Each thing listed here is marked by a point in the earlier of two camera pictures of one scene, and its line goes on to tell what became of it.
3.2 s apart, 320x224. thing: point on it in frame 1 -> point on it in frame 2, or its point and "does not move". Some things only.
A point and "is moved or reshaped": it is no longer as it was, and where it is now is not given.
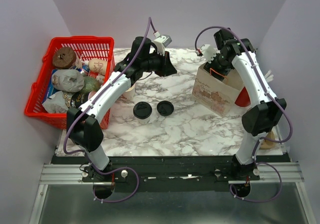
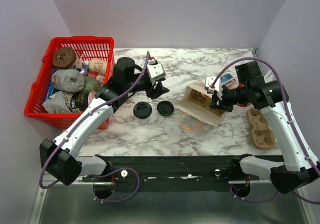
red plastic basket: x=91 y=48 does not move
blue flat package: x=52 y=89 does not move
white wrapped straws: x=268 y=77 does not move
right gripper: x=210 y=68 -> x=217 y=103
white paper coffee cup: x=144 y=121 does not move
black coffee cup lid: x=142 y=110 does not move
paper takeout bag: x=217 y=96 is moved or reshaped
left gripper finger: x=169 y=68 -> x=158 y=90
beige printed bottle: x=98 y=65 does not move
